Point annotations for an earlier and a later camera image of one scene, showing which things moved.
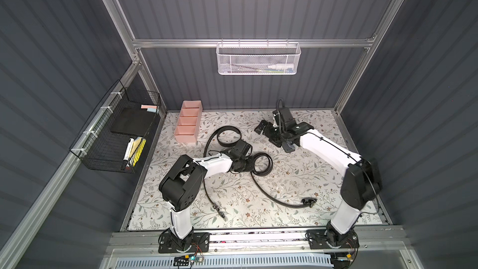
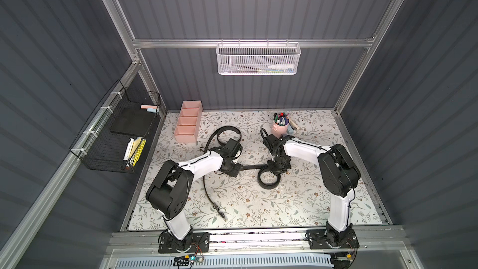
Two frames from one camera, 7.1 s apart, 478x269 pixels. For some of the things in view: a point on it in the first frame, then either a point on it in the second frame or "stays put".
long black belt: (306, 203) -> (260, 167)
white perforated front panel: (275, 261) stays put
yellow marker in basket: (144, 141) stays put
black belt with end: (219, 130) stays put
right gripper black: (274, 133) -> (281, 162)
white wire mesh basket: (258, 58) stays put
